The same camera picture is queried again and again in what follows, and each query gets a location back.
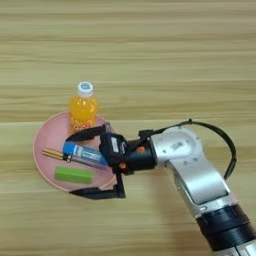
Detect blue cylindrical tube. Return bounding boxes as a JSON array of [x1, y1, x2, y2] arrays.
[[62, 141, 109, 168]]

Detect green rectangular block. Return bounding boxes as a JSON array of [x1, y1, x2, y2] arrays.
[[54, 166, 94, 185]]

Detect orange juice bottle white cap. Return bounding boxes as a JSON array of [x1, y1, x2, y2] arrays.
[[68, 81, 99, 134]]

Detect pink round plate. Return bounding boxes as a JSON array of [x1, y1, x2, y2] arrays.
[[32, 110, 118, 194]]

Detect yellow handle screwdriver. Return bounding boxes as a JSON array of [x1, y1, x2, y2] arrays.
[[41, 147, 104, 170]]

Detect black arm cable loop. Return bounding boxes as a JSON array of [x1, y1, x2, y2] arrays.
[[138, 118, 238, 181]]

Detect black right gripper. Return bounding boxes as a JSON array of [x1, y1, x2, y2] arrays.
[[65, 122, 158, 201]]

